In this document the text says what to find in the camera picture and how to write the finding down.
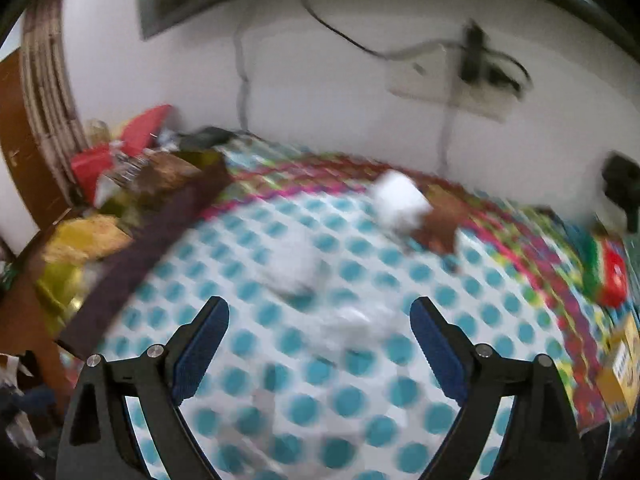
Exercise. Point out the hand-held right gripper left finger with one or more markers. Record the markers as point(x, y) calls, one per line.
point(200, 355)

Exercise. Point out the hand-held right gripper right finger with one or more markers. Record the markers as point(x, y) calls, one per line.
point(440, 355)

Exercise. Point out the clear plastic bag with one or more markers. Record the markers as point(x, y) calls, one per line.
point(350, 320)

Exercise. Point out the yellow snack bag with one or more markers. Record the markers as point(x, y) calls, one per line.
point(85, 240)

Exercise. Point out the brown snack bag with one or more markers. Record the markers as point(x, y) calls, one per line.
point(165, 170)

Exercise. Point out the polka dot tablecloth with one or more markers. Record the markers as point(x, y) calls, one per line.
point(350, 285)

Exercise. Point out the white cloth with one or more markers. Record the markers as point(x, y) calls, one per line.
point(400, 200)

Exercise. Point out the yellow cardboard box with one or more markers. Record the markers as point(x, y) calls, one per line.
point(622, 370)

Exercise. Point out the green and red box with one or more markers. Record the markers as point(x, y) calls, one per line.
point(607, 270)

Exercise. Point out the small black pouch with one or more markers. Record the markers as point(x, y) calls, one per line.
point(205, 137)

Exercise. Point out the red packet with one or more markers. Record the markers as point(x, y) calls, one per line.
point(145, 125)

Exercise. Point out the black clamp device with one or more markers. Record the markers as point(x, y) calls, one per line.
point(622, 180)

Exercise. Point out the black charger adapter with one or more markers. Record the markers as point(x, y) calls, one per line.
point(472, 55)

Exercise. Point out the woven rattan basket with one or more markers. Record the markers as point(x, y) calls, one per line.
point(50, 85)

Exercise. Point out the white wall socket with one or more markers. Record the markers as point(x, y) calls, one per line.
point(450, 80)

